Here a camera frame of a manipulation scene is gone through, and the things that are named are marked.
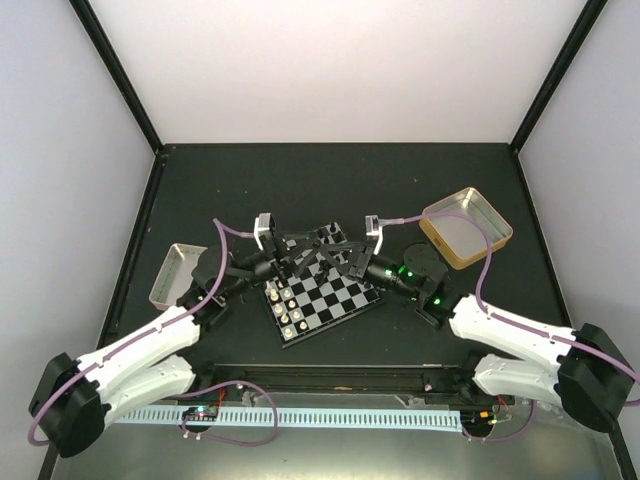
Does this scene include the black frame post right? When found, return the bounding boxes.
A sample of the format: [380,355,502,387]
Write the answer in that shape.
[510,0,608,154]

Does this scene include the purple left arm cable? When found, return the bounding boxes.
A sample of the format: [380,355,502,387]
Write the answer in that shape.
[26,217,261,446]

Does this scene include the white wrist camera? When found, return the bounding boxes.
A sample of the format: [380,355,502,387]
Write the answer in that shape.
[365,215,385,255]
[253,212,276,251]

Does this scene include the gold metal tin tray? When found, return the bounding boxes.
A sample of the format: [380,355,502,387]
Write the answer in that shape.
[419,187,513,270]

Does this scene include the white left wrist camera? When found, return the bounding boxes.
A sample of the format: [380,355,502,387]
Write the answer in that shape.
[253,212,276,251]

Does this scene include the black mounting rail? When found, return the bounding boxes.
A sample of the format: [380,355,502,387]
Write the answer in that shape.
[196,364,514,409]

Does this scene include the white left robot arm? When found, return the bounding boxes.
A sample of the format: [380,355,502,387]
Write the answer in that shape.
[27,224,318,458]

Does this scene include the row of white chess pieces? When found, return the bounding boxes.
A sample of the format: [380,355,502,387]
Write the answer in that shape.
[265,281,309,343]

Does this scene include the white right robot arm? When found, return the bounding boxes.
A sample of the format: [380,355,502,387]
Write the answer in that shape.
[319,242,639,433]

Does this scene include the black frame post left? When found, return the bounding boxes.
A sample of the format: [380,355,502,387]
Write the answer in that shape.
[69,0,163,154]

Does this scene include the black frame post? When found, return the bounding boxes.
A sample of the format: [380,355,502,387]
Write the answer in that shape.
[69,0,163,154]
[510,0,608,154]

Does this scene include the black white chess board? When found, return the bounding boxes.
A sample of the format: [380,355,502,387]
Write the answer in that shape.
[264,251,381,348]

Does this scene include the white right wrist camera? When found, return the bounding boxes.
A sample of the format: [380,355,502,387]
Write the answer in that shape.
[365,215,385,255]

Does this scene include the light blue cable duct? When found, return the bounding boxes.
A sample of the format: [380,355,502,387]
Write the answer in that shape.
[116,404,463,433]

